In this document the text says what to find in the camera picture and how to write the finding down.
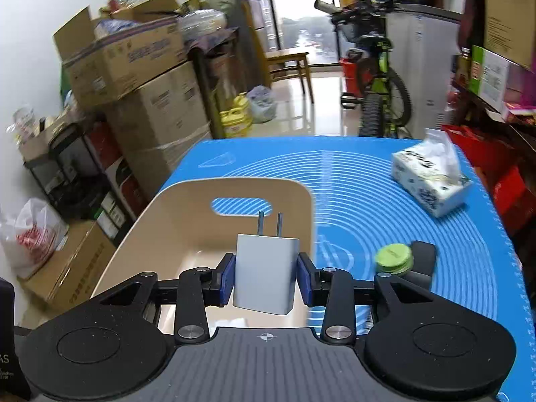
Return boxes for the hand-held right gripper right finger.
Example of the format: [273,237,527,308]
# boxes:
[296,253,436,344]

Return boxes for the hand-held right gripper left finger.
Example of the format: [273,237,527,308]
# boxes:
[90,253,237,344]

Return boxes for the white wall charger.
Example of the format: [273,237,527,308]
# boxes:
[232,210,301,316]

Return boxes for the beige plastic basket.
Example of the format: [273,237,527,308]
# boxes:
[90,178,317,331]

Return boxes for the black remote control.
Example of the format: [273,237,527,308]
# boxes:
[402,241,437,291]

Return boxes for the green round lid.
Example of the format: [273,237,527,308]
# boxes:
[374,244,414,276]

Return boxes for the blue silicone mat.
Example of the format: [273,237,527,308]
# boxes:
[157,136,524,402]

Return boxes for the flat brown cardboard box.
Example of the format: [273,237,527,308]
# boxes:
[21,220,119,316]

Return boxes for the white plastic shopping bag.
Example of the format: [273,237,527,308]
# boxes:
[0,198,70,280]

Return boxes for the red and white appliance box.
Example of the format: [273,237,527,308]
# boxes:
[84,121,147,220]

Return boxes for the patterned tissue pack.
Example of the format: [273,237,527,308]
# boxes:
[391,128,474,218]

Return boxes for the large taped cardboard box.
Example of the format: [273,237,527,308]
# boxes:
[107,61,213,202]

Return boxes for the translucent plastic bag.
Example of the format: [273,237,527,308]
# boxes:
[247,85,277,124]

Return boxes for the black metal rack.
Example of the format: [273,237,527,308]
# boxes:
[23,123,126,235]

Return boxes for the toy buggy with tyre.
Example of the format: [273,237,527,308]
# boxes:
[314,0,413,139]

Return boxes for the red bucket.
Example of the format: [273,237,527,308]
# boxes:
[339,58,361,95]

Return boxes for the wooden chair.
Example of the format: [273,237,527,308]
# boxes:
[243,0,315,104]

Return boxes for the red gift boxes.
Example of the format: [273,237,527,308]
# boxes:
[442,125,536,237]

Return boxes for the open cardboard box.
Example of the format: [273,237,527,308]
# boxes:
[54,0,188,110]

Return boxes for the white cabinet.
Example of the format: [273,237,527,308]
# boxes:
[385,4,464,140]

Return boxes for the green and white carton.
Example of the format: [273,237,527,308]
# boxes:
[469,45,512,105]

